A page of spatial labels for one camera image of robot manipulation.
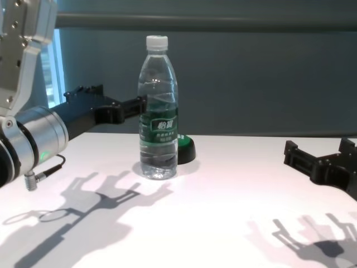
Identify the window glass strip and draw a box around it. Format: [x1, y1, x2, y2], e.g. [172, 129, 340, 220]
[40, 27, 67, 109]

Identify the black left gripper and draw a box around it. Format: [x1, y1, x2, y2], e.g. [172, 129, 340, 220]
[54, 84, 148, 140]

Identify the thick grey metal handrail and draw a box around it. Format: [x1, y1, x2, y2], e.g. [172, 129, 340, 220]
[54, 12, 357, 29]

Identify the green button black base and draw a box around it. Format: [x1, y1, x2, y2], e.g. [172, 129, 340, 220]
[177, 133, 197, 165]

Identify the clear water bottle green label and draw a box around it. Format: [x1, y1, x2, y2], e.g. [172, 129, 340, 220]
[138, 35, 179, 181]

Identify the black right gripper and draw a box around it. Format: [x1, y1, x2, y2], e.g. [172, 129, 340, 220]
[283, 137, 357, 202]

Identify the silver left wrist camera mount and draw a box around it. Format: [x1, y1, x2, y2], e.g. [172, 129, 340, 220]
[0, 0, 59, 117]

